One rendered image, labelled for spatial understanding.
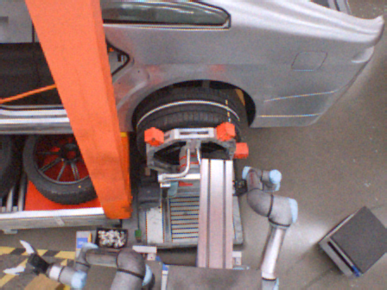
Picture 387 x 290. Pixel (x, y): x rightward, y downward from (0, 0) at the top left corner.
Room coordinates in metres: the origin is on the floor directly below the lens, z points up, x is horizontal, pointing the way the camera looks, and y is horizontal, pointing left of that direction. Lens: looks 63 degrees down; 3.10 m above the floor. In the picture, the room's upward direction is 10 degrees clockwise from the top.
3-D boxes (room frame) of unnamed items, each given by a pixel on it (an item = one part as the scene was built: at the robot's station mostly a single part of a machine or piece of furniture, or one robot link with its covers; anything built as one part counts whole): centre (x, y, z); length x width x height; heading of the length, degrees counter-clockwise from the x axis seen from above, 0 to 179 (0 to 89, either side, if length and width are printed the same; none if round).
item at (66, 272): (0.21, 0.42, 1.21); 0.11 x 0.08 x 0.09; 82
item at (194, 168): (1.03, -0.03, 0.85); 0.21 x 0.14 x 0.14; 13
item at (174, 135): (1.10, -0.01, 0.85); 0.54 x 0.07 x 0.54; 103
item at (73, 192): (1.13, 0.84, 0.39); 0.66 x 0.66 x 0.24
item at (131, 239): (0.56, 0.42, 0.44); 0.43 x 0.17 x 0.03; 103
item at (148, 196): (1.10, 0.27, 0.26); 0.42 x 0.18 x 0.35; 13
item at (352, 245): (0.91, -1.38, 0.17); 0.43 x 0.36 x 0.34; 136
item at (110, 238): (0.56, 0.40, 0.51); 0.20 x 0.14 x 0.13; 95
